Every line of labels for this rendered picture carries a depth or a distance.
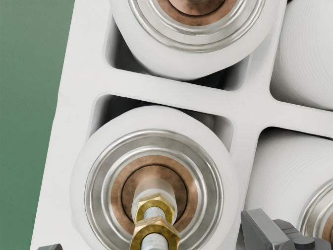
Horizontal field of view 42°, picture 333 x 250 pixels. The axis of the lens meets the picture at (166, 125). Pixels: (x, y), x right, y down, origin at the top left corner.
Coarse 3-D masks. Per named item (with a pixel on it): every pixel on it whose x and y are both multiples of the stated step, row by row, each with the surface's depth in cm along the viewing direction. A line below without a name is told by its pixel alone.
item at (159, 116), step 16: (128, 112) 25; (144, 112) 24; (160, 112) 24; (176, 112) 24; (112, 128) 24; (128, 128) 24; (144, 128) 24; (176, 128) 24; (192, 128) 24; (208, 128) 24; (96, 144) 24; (208, 144) 24; (80, 160) 24; (224, 160) 24; (80, 176) 24; (224, 176) 24; (80, 192) 24; (224, 192) 24; (80, 208) 24; (224, 208) 24; (80, 224) 24; (224, 224) 24; (96, 240) 24
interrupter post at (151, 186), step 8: (144, 184) 22; (152, 184) 22; (160, 184) 22; (168, 184) 23; (136, 192) 22; (144, 192) 21; (152, 192) 21; (160, 192) 21; (168, 192) 21; (136, 200) 21; (168, 200) 21; (136, 208) 21; (176, 208) 21; (176, 216) 21
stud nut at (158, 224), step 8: (160, 216) 17; (136, 224) 16; (144, 224) 16; (152, 224) 16; (160, 224) 16; (168, 224) 16; (136, 232) 16; (144, 232) 16; (152, 232) 16; (160, 232) 16; (168, 232) 16; (176, 232) 16; (136, 240) 16; (168, 240) 16; (176, 240) 16; (136, 248) 16; (168, 248) 16; (176, 248) 16
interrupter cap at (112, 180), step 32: (160, 128) 23; (96, 160) 23; (128, 160) 23; (160, 160) 23; (192, 160) 23; (96, 192) 23; (128, 192) 24; (192, 192) 24; (96, 224) 23; (128, 224) 24; (192, 224) 24
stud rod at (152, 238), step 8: (152, 208) 19; (160, 208) 20; (144, 216) 19; (152, 216) 18; (144, 240) 16; (152, 240) 15; (160, 240) 15; (144, 248) 15; (152, 248) 15; (160, 248) 15
